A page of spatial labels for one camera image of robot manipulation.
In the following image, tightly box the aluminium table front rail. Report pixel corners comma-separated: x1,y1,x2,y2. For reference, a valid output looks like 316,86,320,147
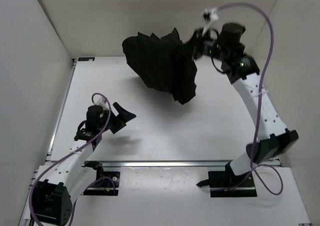
102,160,228,168

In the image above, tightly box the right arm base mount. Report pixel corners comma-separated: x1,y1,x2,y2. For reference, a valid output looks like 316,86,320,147
196,163,258,198

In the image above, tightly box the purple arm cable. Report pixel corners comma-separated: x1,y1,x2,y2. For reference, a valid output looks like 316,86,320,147
203,2,285,196
28,92,118,224

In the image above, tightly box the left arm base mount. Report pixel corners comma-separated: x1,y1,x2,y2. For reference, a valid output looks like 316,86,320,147
83,161,121,196

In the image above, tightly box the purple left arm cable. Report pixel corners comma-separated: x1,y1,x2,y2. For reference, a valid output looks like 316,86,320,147
28,92,118,224

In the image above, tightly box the left blue table label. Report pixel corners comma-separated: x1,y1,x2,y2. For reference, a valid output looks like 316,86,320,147
77,57,95,62

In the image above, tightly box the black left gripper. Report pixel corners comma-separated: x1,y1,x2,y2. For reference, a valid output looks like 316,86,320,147
99,100,137,133

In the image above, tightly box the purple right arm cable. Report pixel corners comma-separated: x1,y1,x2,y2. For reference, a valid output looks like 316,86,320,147
203,2,285,196

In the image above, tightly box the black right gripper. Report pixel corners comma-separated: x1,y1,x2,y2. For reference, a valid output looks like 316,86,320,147
176,29,228,63

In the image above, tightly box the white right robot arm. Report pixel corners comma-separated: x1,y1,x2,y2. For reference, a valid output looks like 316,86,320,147
186,22,299,186

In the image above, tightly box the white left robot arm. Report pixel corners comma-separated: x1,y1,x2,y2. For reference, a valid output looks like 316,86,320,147
28,94,136,226

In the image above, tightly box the black pleated skirt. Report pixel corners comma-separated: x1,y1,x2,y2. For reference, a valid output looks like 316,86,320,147
122,28,198,105

